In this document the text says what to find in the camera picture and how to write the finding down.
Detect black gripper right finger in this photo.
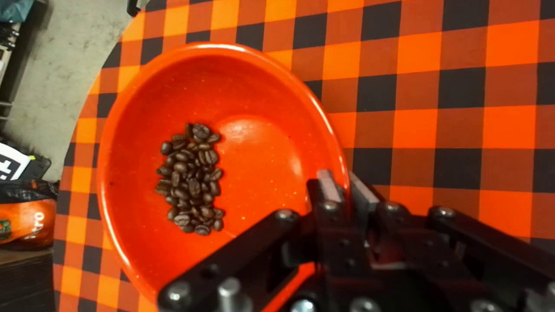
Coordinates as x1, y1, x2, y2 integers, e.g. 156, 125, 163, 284
348, 171, 555, 312

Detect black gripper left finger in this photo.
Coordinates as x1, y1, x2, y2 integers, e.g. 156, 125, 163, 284
156, 168, 375, 312

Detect small red bowl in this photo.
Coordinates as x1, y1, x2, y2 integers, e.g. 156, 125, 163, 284
95, 41, 352, 305

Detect coffee beans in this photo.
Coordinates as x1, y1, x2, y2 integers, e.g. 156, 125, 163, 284
154, 121, 227, 237

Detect red black checkered tablecloth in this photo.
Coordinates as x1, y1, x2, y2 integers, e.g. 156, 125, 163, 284
50, 0, 555, 312

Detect black orange clamp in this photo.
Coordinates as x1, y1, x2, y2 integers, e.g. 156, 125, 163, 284
0, 194, 59, 251

